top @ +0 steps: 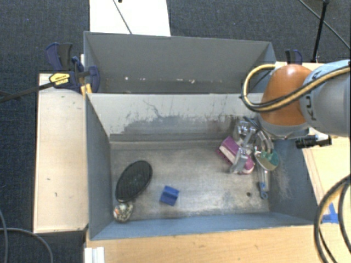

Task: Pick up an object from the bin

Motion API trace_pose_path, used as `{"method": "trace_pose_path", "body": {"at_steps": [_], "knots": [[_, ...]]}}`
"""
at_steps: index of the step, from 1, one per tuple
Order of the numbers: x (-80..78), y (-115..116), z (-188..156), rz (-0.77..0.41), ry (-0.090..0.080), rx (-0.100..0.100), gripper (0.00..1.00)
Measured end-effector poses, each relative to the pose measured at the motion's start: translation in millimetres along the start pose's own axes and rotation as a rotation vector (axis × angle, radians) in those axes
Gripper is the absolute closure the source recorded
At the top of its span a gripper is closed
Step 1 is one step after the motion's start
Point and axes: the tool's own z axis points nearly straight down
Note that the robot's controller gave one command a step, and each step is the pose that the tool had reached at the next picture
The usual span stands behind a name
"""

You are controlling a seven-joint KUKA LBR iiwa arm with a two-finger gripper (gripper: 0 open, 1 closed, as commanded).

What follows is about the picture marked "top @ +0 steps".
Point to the black cylinder on white bracket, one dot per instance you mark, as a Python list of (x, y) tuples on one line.
[(310, 141)]

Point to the black oval mesh disc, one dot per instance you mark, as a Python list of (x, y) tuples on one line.
[(133, 181)]

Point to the purple and white brush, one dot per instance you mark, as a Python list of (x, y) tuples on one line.
[(229, 148)]

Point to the mottled grey ball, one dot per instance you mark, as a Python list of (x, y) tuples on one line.
[(123, 212)]

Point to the grey metal bin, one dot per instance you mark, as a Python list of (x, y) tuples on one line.
[(192, 179)]

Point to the blue block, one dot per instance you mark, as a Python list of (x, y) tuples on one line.
[(169, 195)]

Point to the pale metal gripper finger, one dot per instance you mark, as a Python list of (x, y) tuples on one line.
[(235, 162), (243, 160)]

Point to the clear tube with blue ends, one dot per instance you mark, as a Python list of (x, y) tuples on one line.
[(264, 182)]

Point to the pale wood flat board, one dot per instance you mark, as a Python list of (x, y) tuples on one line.
[(61, 160)]

